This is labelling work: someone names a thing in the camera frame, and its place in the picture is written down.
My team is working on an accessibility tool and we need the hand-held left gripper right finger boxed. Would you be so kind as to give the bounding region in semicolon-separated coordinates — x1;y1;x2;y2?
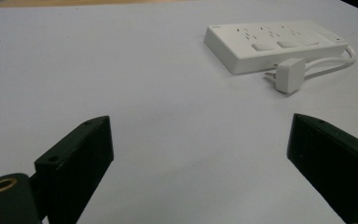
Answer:
286;113;358;224

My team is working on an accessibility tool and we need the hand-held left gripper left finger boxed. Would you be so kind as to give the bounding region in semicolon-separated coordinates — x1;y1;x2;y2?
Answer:
33;115;115;224

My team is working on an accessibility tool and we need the white power plug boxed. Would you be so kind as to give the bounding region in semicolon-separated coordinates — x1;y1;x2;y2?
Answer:
263;57;307;94

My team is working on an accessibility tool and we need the white power strip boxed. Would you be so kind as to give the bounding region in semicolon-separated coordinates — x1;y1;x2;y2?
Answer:
203;20;350;76

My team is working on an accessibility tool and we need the white power cable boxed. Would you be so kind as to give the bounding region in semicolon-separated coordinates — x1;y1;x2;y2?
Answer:
303;45;357;80

